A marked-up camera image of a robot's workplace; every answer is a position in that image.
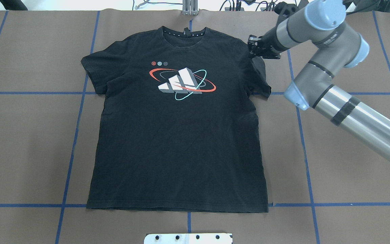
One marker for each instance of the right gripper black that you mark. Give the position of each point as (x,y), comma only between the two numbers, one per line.
(268,44)

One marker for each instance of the black t-shirt with logo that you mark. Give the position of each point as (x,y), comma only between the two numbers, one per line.
(178,131)

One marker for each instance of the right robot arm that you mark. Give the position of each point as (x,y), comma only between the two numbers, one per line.
(338,46)

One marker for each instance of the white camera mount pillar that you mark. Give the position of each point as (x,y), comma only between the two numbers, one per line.
(189,238)

